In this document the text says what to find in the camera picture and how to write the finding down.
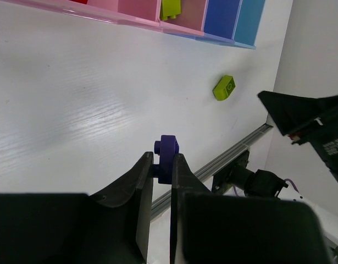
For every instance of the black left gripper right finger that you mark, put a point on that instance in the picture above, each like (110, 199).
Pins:
(211, 228)

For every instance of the dark blue lego brick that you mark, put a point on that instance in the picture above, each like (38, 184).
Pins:
(166, 148)

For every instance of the aluminium front rail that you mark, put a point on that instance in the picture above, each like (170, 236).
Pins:
(161, 204)

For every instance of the dark blue container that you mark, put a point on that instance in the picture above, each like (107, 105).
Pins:
(219, 25)

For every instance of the small pink container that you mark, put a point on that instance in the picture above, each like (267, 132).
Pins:
(190, 22)

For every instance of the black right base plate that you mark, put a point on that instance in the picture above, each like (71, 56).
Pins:
(221, 183)

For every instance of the small green lego brick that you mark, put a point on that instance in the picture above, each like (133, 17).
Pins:
(224, 88)

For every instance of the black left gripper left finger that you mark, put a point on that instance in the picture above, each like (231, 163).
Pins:
(110, 226)

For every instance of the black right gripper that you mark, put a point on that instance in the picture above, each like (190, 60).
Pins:
(307, 120)

